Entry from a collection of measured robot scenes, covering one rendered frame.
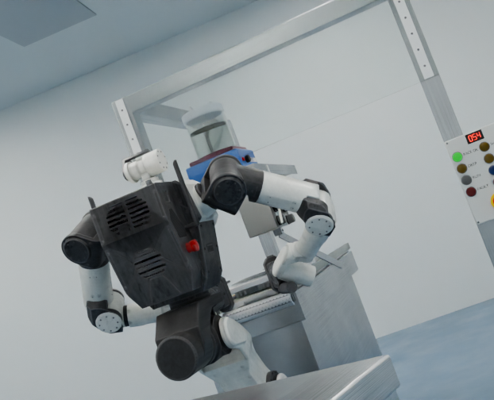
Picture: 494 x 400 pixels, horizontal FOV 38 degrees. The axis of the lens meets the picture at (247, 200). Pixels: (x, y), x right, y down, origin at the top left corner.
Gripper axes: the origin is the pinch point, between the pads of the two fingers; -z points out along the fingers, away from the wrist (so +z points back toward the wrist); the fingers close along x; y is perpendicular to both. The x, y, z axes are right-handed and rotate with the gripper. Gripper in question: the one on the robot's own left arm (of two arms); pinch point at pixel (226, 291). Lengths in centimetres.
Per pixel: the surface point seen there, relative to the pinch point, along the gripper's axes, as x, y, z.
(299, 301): 11.9, 20.1, -8.2
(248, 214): -21.6, 15.9, -3.2
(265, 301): 7.9, 10.0, -4.4
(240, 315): 9.3, 0.3, -2.3
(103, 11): -198, -126, -210
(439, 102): -32, 86, -7
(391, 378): 6, 92, 146
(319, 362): 35.3, 14.1, -19.8
